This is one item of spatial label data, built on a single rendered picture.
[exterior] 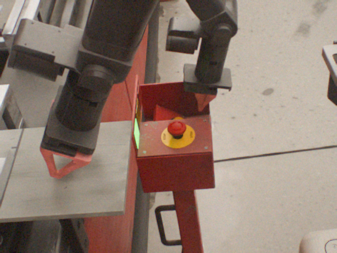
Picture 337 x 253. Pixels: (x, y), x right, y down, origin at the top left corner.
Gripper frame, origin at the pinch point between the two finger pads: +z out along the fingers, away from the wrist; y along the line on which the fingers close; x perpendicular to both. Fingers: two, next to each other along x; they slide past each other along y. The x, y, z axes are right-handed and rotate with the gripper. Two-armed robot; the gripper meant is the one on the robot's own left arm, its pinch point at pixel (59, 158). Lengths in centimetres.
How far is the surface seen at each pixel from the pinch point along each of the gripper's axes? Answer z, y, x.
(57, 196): 2.9, 4.4, 1.1
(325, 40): 52, -167, 115
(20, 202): 5.5, 5.0, -3.5
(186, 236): 50, -31, 42
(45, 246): 16.5, 3.8, 2.4
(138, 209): 89, -67, 40
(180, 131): 12.0, -27.2, 23.6
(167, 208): 44, -33, 33
